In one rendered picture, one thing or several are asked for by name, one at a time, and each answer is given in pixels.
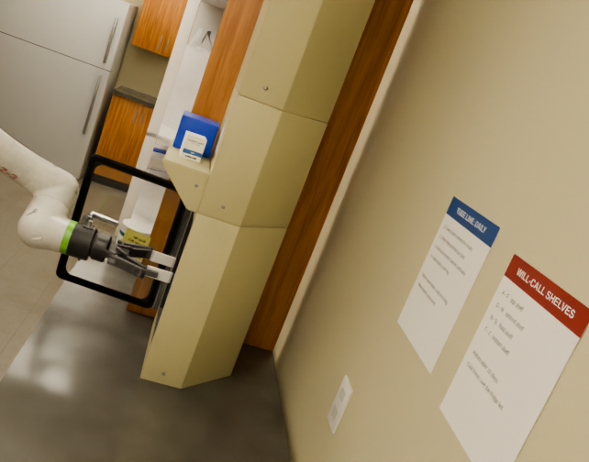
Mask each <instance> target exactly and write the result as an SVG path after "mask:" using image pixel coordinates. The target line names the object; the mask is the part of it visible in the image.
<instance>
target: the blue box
mask: <svg viewBox="0 0 589 462"><path fill-rule="evenodd" d="M186 130H187V131H190V132H193V133H196V134H198V135H201V136H204V137H206V140H207V142H206V146H205V149H204V152H203V155H202V157H204V158H207V159H208V158H209V156H210V153H211V150H212V147H213V145H214V142H215V139H216V137H217V132H218V130H219V123H218V122H217V121H214V120H212V119H209V118H206V117H203V116H200V115H197V114H194V113H191V112H189V111H186V110H185V111H184V112H183V116H182V119H181V122H180V125H179V127H178V130H177V133H176V136H175V139H174V141H173V144H172V145H173V146H174V147H175V148H178V149H180V148H181V145H182V143H183V138H184V135H185V132H186Z"/></svg>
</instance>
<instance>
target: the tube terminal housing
mask: <svg viewBox="0 0 589 462"><path fill-rule="evenodd" d="M225 122H226V126H225V128H224V131H223V134H222V137H221V139H220V136H221V133H222V130H223V127H224V125H225ZM327 125H328V124H327V123H325V122H321V121H318V120H315V119H311V118H308V117H304V116H301V115H296V114H292V113H289V112H285V111H282V110H280V109H277V108H274V107H272V106H269V105H266V104H263V103H260V102H258V101H255V100H252V99H250V98H248V97H245V96H242V95H240V94H239V93H238V90H237V87H236V85H235V86H234V89H233V92H232V95H231V97H230V100H229V102H228V107H227V110H226V113H225V115H224V118H223V121H222V124H221V127H220V129H219V131H218V134H217V139H216V142H215V145H214V147H213V150H212V154H211V165H210V176H209V179H208V182H207V185H206V188H205V191H204V194H203V197H202V200H201V203H200V205H199V208H198V211H197V212H195V213H194V219H193V223H192V227H191V230H190V233H189V236H188V238H187V241H186V243H185V246H184V249H183V254H182V256H181V259H180V262H179V265H178V267H177V270H176V272H175V276H174V279H173V282H172V287H171V289H170V292H169V295H168V298H167V301H166V302H165V304H164V307H163V310H162V313H161V317H160V320H159V322H158V325H157V328H156V331H155V334H154V337H153V339H152V335H153V331H154V326H155V323H156V319H157V314H158V312H157V313H156V315H155V318H154V321H153V324H152V328H151V331H150V339H149V343H148V346H147V351H146V355H145V358H144V362H143V366H142V371H141V374H140V378H141V379H145V380H150V381H154V382H158V383H160V384H164V385H168V386H172V387H174V388H178V389H183V388H186V387H190V386H194V385H196V384H200V383H204V382H208V381H210V380H217V379H220V378H224V377H227V376H230V375H231V372H232V370H233V368H234V365H235V363H236V360H237V358H238V355H239V351H240V349H241V347H242V344H243V342H244V339H245V336H246V334H247V332H248V330H249V327H250V323H251V320H252V318H253V315H254V313H255V311H256V308H257V306H258V303H259V301H260V298H261V295H262V292H263V290H264V287H265V284H266V282H267V280H268V278H269V275H270V272H271V270H272V266H273V263H274V261H275V259H276V256H277V254H278V251H279V249H280V246H281V244H282V242H283V238H284V235H285V232H286V230H287V227H288V225H289V223H290V220H291V218H292V215H293V212H294V210H295V207H296V204H297V201H298V199H299V196H300V194H301V191H302V190H303V187H304V184H305V182H306V178H307V175H308V173H309V171H310V168H311V166H312V163H313V160H314V158H315V156H316V154H317V149H318V147H319V144H320V142H321V139H322V137H323V135H324V132H325V130H326V127H327ZM219 139H220V142H219V145H218V148H217V144H218V141H219ZM216 148H217V153H216V155H215V152H216ZM151 339H152V342H151Z"/></svg>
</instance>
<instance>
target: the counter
mask: <svg viewBox="0 0 589 462"><path fill-rule="evenodd" d="M127 306H128V302H125V301H122V300H120V299H118V298H115V297H112V296H109V295H106V294H103V293H101V292H99V291H94V290H91V289H88V288H85V287H83V286H80V285H77V284H75V283H72V282H69V281H66V280H65V281H64V283H63V284H62V286H61V287H60V289H59V290H58V292H57V293H56V295H55V297H54V298H53V300H52V301H51V303H50V305H49V307H48V308H47V310H46V311H45V313H44V314H43V315H42V316H41V318H40V320H39V322H38V323H37V325H36V326H35V328H34V330H33V331H32V333H31V334H30V336H29V337H28V339H27V341H26V343H25V344H24V345H23V346H22V348H21V349H20V351H19V353H18V354H17V356H16V358H15V359H14V361H13V363H12V364H11V366H10V367H9V369H8V370H7V372H6V374H5V375H4V377H3V378H2V379H1V381H0V462H291V459H290V454H289V448H288V443H287V437H286V432H285V426H284V420H283V409H282V404H281V398H280V392H279V387H278V381H277V376H276V370H275V365H274V359H273V353H272V351H270V350H266V349H263V348H260V347H256V346H251V345H248V344H244V343H243V344H242V347H241V349H240V351H239V355H238V358H237V360H236V363H235V365H234V368H233V370H232V372H231V375H230V376H227V377H224V378H220V379H214V380H210V381H208V382H204V383H200V384H196V385H194V386H190V387H186V388H183V389H178V388H174V387H172V386H168V385H164V384H160V383H158V382H154V381H150V380H146V379H141V378H140V374H141V371H142V366H143V362H144V358H145V355H146V351H147V346H148V343H149V339H150V331H151V328H152V324H153V321H154V317H151V316H147V315H145V314H141V313H135V312H132V311H130V310H127Z"/></svg>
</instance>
